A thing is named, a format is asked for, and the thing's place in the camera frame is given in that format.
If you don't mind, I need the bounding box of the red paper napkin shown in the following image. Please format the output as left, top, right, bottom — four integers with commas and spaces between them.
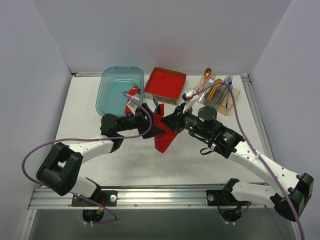
154, 103, 177, 153

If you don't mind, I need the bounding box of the blue plastic knife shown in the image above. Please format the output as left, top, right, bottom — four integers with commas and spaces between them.
155, 104, 162, 115

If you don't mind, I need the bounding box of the teal plastic spoon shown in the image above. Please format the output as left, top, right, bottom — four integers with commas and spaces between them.
152, 96, 159, 107

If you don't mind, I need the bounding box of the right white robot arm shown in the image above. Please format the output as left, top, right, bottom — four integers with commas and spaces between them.
161, 104, 314, 222

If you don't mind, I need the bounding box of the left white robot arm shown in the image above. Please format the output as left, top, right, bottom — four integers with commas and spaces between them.
36, 103, 165, 206

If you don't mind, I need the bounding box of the cardboard napkin box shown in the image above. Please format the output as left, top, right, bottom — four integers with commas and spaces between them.
144, 67, 187, 106

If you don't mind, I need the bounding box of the rolled red napkin bundle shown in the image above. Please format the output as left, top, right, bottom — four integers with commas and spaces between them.
124, 83, 141, 115

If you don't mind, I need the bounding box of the red napkin stack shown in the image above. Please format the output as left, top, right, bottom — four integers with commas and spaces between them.
146, 69, 186, 99

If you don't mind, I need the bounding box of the teal plastic basin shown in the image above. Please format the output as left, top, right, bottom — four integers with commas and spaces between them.
95, 66, 145, 117

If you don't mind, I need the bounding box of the clear utensil organizer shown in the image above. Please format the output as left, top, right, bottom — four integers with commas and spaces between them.
193, 76, 241, 116

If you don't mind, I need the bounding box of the yellow plastic spoon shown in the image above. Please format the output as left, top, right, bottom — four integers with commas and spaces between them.
207, 78, 223, 101

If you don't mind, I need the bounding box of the silver fork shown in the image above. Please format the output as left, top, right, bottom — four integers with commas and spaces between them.
207, 74, 216, 86

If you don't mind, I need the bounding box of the copper metallic spoon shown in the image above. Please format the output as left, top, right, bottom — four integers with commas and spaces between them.
196, 67, 212, 92

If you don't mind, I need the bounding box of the blue plastic fork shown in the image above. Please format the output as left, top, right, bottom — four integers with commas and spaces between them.
224, 82, 232, 112

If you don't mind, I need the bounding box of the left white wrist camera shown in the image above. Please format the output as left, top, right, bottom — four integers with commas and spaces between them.
126, 93, 141, 113

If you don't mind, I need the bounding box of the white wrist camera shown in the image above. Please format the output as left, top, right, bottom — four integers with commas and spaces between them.
126, 93, 141, 113
182, 89, 199, 113

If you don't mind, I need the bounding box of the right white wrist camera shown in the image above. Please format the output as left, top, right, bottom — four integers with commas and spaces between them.
182, 89, 199, 113

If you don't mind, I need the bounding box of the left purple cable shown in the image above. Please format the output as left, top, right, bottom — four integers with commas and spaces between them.
21, 91, 153, 224

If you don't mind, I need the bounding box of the purple cable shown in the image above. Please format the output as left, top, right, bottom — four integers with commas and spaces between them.
21, 91, 153, 224
193, 82, 306, 240

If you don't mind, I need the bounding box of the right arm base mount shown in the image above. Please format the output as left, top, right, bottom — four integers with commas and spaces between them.
205, 188, 249, 207

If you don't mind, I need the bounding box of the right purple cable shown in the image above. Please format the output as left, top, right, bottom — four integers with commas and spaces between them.
193, 82, 306, 240

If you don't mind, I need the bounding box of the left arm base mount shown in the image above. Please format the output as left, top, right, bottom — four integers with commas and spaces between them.
71, 189, 118, 207

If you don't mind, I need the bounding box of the aluminium frame rail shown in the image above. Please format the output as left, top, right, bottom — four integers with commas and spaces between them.
27, 72, 297, 211

